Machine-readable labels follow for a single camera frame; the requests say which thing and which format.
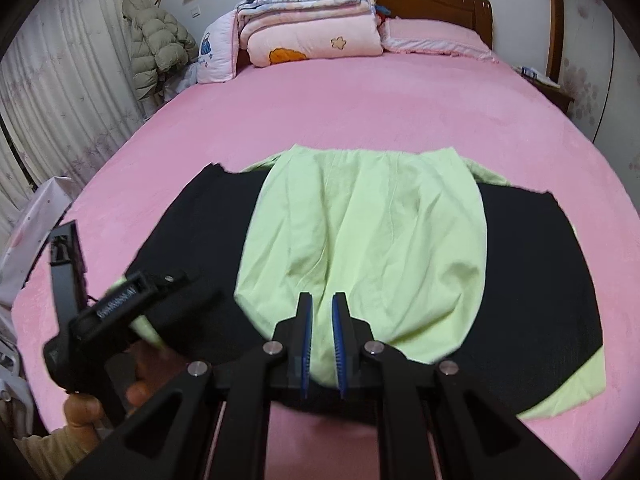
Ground green and black hooded jacket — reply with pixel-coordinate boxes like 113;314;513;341
128;146;606;418

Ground person's left hand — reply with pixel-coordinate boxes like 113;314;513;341
64;340;189;453

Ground white storage box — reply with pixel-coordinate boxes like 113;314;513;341
1;177;77;310

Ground white floral curtain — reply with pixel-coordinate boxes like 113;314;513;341
1;0;144;240

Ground beige puffer coat hanging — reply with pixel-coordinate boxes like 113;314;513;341
122;0;198;101

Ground white pillow with blue print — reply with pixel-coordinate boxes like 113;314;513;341
198;10;240;84

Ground brown wooden nightstand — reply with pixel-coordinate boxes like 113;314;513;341
514;66;575;115

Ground items on nightstand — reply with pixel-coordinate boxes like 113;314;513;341
518;66;561;89

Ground folded pink cartoon quilt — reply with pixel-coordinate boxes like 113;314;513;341
246;14;383;67

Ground floral sliding wardrobe door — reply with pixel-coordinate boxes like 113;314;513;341
560;0;639;193

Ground flat pink pillow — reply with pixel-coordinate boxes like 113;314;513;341
378;18;497;62

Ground brown wooden headboard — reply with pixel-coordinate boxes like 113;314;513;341
376;0;494;48

